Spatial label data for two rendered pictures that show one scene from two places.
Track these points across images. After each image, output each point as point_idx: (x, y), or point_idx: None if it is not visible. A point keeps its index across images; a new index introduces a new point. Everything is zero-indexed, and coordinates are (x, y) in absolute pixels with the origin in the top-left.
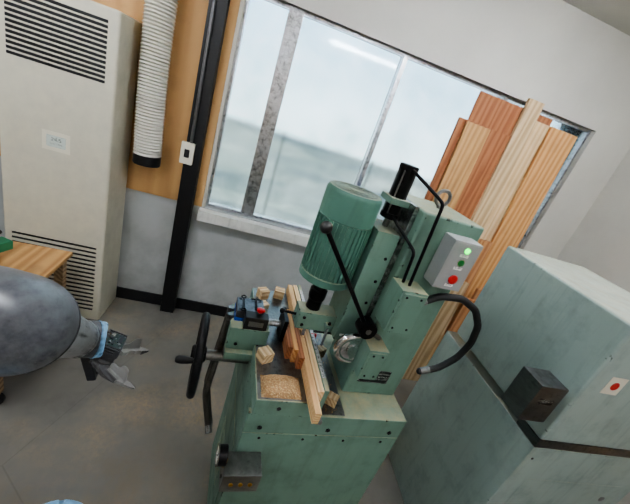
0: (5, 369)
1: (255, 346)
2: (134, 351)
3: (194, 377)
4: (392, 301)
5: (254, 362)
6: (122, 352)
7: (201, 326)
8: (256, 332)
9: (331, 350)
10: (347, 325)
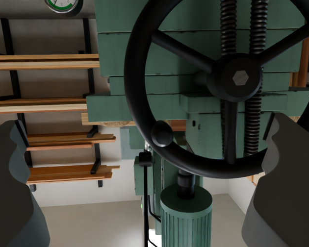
0: None
1: (184, 119)
2: (264, 168)
3: (128, 107)
4: (141, 184)
5: (154, 117)
6: (248, 243)
7: (213, 177)
8: (188, 142)
9: None
10: None
